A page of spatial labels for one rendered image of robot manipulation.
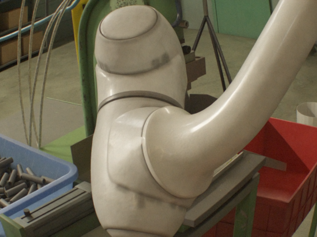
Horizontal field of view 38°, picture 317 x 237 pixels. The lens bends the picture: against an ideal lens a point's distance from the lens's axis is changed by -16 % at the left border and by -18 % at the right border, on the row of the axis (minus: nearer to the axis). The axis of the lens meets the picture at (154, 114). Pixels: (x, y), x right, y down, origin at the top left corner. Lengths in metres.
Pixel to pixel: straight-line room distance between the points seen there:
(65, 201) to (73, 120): 0.72
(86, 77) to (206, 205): 0.40
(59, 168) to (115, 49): 0.54
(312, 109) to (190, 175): 2.95
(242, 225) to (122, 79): 0.70
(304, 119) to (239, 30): 4.06
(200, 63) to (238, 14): 6.01
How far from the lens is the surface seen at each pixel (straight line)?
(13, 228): 0.80
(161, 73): 0.61
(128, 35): 0.59
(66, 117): 1.61
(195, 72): 1.05
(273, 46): 0.48
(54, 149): 1.28
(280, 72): 0.48
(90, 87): 1.16
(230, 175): 1.08
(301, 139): 2.01
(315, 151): 2.00
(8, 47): 6.65
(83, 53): 1.14
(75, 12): 1.18
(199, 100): 0.78
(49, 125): 1.56
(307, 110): 3.44
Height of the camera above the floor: 1.50
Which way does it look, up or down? 21 degrees down
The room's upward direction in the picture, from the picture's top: 4 degrees counter-clockwise
